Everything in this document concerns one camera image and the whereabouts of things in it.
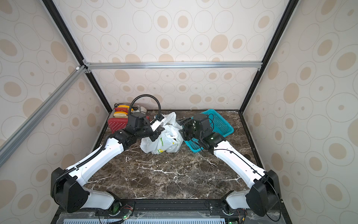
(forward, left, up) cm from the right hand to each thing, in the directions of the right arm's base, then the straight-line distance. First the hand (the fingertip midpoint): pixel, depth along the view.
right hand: (173, 125), depth 73 cm
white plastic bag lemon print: (-2, +3, -11) cm, 11 cm away
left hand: (+2, +4, -3) cm, 5 cm away
